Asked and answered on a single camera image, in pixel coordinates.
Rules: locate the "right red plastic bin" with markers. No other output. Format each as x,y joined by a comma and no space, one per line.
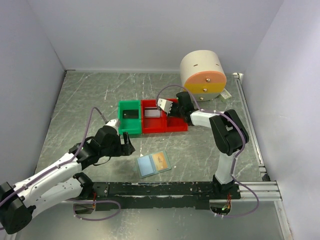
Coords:
173,124

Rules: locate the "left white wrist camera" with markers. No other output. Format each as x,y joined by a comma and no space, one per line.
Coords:
114,123

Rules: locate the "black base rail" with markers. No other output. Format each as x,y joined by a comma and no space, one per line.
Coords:
149,195

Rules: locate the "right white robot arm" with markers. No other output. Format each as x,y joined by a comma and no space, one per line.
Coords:
229,134

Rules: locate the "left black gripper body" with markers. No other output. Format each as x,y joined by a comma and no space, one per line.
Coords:
116,149

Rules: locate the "silver aluminium frame rail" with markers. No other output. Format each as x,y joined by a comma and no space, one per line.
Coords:
267,191

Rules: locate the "mint green card holder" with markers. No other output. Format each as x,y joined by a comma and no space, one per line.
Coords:
146,166

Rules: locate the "small white tag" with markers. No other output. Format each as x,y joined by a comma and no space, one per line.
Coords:
225,95

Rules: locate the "green plastic bin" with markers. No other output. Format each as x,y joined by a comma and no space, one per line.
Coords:
132,126

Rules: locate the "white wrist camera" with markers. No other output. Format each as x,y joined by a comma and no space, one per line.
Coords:
164,105
114,123

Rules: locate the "white magnetic stripe card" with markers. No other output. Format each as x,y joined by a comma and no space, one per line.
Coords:
151,112

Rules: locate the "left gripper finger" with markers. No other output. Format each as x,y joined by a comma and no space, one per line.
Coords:
128,149
126,141

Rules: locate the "black card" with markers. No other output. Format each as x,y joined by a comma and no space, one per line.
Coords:
131,114

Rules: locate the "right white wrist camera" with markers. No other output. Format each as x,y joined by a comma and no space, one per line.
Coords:
164,105

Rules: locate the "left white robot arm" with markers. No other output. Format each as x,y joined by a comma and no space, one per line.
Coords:
62,180

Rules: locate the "red plastic bin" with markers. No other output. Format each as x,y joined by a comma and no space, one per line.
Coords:
173,124
150,125

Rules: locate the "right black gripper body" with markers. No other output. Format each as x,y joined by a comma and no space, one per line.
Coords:
175,111

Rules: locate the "beige cylindrical drawer cabinet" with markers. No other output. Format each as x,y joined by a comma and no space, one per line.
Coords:
202,74

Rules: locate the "middle red plastic bin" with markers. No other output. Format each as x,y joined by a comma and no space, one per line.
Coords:
150,125

